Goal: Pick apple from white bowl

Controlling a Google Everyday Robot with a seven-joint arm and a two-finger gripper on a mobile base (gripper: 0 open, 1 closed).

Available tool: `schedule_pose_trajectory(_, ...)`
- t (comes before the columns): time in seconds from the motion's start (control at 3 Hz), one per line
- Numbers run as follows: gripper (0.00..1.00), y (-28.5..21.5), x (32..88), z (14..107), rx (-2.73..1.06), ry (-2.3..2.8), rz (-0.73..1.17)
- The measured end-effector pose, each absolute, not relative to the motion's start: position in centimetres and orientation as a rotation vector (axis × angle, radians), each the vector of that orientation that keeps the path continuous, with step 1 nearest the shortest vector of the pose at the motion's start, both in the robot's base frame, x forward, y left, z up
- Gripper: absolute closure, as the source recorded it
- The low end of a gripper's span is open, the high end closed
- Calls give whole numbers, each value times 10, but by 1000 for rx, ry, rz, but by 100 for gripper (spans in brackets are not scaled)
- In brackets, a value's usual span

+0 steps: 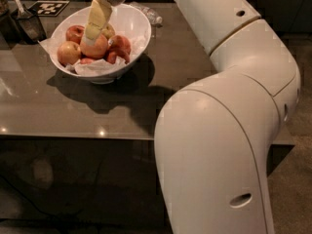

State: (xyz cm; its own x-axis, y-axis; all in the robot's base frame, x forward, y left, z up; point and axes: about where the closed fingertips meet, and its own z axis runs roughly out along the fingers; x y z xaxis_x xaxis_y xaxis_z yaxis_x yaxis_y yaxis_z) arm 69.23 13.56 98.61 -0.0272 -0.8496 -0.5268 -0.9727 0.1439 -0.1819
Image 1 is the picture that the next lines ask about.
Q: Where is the black scoop with white handle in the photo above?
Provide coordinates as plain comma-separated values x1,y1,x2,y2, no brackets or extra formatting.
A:
13,0,46,44

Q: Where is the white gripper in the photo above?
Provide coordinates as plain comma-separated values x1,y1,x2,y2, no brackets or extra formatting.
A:
82,0,126,45

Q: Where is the black white marker tag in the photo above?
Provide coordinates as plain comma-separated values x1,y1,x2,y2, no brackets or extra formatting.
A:
29,0,69,17

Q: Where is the dark red apple back left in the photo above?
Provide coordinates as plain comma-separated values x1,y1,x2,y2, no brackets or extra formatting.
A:
65,25,85,44

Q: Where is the yellow-red apple left front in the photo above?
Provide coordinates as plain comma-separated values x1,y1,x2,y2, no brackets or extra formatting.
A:
57,41,81,66

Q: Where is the large central orange apple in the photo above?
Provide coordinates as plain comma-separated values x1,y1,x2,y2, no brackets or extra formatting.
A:
80,34,108,59

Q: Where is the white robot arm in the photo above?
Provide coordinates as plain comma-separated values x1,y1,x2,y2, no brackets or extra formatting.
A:
154,0,300,234

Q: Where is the red apple with sticker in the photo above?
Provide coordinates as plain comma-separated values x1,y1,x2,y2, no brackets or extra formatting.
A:
108,35,131,54

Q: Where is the white bowl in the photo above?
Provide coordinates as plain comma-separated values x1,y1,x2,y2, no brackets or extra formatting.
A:
49,2,152,85

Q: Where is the clear plastic water bottle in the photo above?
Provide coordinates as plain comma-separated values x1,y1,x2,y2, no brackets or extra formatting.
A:
130,2,163,25

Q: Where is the green-yellow apple back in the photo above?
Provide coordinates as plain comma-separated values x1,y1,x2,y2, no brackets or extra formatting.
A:
101,23,115,39

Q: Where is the dark container left edge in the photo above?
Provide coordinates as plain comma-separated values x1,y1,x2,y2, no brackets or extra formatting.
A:
0,0,20,49

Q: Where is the black floor cable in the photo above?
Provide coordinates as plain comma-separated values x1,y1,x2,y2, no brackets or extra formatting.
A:
0,173,101,234

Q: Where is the small red apple front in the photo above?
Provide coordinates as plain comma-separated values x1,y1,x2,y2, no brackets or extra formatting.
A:
80,58,95,64

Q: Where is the red apple front right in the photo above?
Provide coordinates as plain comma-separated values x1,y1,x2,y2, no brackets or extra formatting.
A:
105,49,130,64

